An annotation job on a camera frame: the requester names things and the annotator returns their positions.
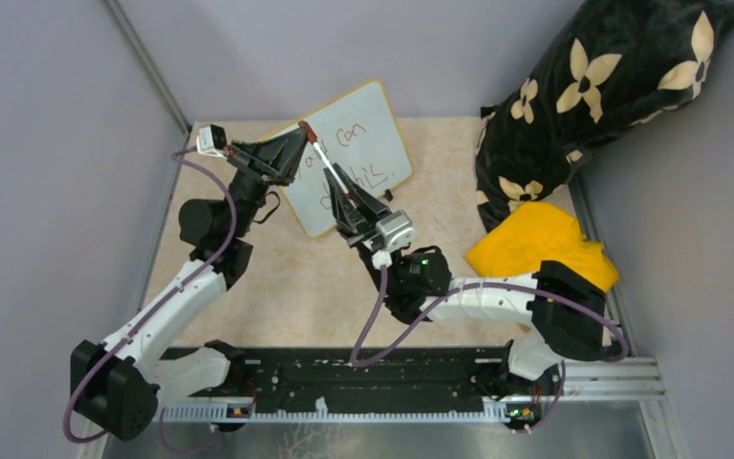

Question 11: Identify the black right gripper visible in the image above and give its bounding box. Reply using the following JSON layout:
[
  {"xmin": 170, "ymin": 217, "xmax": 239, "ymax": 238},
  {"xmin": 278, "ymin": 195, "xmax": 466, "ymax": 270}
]
[{"xmin": 326, "ymin": 164, "xmax": 403, "ymax": 296}]

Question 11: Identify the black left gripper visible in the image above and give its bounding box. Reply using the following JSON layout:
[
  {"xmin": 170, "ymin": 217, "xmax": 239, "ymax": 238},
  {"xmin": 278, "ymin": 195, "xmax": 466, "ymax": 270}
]
[{"xmin": 226, "ymin": 128, "xmax": 313, "ymax": 239}]

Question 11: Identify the white marker pen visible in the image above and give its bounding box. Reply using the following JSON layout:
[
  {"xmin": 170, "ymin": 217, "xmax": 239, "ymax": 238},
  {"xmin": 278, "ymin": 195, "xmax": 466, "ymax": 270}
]
[{"xmin": 312, "ymin": 140, "xmax": 350, "ymax": 196}]

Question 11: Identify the yellow framed whiteboard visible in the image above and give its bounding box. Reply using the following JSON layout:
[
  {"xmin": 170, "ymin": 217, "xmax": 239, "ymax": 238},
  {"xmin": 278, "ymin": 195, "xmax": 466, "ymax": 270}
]
[{"xmin": 282, "ymin": 78, "xmax": 413, "ymax": 238}]

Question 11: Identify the red marker cap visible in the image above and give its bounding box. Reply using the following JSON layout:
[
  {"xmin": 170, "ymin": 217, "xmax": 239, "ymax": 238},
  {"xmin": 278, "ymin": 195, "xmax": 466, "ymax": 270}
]
[{"xmin": 297, "ymin": 120, "xmax": 317, "ymax": 143}]

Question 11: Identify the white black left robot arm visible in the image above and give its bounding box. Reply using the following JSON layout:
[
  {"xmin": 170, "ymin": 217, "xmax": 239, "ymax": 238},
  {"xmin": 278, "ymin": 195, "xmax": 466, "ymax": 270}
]
[{"xmin": 62, "ymin": 122, "xmax": 316, "ymax": 444}]

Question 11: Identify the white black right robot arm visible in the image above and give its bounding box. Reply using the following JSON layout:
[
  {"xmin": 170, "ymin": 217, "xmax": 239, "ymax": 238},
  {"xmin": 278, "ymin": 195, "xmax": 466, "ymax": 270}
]
[{"xmin": 323, "ymin": 164, "xmax": 623, "ymax": 394}]

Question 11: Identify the yellow cloth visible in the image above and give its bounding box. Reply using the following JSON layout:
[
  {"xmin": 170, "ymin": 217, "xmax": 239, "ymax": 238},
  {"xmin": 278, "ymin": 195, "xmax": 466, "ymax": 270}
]
[{"xmin": 464, "ymin": 202, "xmax": 619, "ymax": 293}]

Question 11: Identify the black floral pillow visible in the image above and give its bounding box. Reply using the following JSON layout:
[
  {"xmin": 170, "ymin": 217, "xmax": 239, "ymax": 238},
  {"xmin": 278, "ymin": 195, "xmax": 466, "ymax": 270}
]
[{"xmin": 474, "ymin": 1, "xmax": 734, "ymax": 230}]

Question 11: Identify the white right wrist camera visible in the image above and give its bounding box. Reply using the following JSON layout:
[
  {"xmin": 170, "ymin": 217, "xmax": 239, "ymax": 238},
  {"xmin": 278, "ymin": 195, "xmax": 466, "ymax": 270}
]
[{"xmin": 372, "ymin": 210, "xmax": 418, "ymax": 270}]

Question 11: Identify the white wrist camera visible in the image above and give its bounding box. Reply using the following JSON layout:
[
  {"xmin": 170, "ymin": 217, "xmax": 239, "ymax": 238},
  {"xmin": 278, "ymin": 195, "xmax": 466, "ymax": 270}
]
[
  {"xmin": 196, "ymin": 124, "xmax": 227, "ymax": 158},
  {"xmin": 372, "ymin": 210, "xmax": 418, "ymax": 270}
]

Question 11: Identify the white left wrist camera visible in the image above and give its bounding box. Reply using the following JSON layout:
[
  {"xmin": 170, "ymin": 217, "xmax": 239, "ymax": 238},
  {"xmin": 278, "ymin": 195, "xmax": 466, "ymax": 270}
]
[{"xmin": 196, "ymin": 124, "xmax": 227, "ymax": 158}]

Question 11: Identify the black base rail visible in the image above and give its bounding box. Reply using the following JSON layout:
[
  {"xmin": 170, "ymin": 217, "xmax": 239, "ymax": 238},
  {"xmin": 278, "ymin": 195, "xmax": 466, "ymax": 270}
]
[{"xmin": 195, "ymin": 346, "xmax": 558, "ymax": 415}]

